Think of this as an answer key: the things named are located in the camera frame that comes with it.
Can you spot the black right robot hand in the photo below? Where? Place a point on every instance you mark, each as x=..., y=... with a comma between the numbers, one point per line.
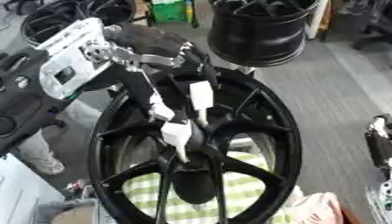
x=378, y=145

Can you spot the silver and black right robot arm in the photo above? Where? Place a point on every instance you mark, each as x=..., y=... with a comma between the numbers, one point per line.
x=384, y=198

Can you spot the black wheel rim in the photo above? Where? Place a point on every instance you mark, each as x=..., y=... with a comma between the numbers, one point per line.
x=260, y=35
x=56, y=14

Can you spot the white board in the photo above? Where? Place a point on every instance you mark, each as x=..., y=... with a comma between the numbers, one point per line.
x=23, y=195

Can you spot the black office chair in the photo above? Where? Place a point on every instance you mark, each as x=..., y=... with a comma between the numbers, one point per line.
x=375, y=26

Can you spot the person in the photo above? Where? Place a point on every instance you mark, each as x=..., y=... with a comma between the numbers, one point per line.
x=43, y=154

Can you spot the green box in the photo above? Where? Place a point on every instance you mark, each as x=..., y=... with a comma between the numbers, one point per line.
x=168, y=11

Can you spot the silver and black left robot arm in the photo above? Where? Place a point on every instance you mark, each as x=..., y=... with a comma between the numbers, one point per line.
x=66, y=58

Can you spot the white pin with thin stem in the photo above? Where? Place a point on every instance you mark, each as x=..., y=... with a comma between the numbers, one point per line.
x=177, y=132
x=201, y=94

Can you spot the black spoked wheel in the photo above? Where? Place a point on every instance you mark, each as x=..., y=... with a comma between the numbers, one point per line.
x=255, y=122

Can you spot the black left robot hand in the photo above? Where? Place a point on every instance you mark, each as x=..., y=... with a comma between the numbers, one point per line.
x=153, y=40

